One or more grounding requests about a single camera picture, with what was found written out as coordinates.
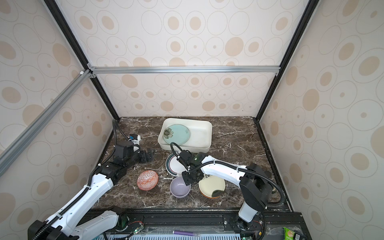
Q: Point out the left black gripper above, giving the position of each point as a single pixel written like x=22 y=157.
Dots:
x=146 y=158

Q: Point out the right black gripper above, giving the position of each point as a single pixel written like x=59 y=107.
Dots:
x=188 y=182

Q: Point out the white plate green red rim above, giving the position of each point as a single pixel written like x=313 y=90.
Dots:
x=173 y=166

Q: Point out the red patterned bowl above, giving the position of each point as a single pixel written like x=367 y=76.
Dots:
x=147 y=180

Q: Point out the purple bowl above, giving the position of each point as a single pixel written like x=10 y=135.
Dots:
x=178 y=188

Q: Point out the light green floral plate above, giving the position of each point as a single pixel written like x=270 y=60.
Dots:
x=177 y=133

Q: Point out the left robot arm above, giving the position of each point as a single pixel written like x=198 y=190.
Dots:
x=65 y=223

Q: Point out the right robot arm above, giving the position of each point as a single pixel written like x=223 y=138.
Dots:
x=259 y=192

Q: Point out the white plastic bin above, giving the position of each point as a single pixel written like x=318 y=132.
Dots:
x=200 y=139

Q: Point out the cream plate with flower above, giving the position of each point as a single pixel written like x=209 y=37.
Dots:
x=212 y=187

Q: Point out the purple pen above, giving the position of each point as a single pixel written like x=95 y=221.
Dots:
x=184 y=233

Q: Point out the green snack packet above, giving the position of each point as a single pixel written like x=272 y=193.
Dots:
x=291 y=235

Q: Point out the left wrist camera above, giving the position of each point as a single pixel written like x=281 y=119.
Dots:
x=135 y=138

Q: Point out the horizontal aluminium frame bar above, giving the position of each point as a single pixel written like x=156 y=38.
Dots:
x=185 y=70

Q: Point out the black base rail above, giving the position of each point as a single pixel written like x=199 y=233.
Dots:
x=212 y=224

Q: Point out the diagonal aluminium frame bar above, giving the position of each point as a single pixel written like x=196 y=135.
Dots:
x=25 y=138

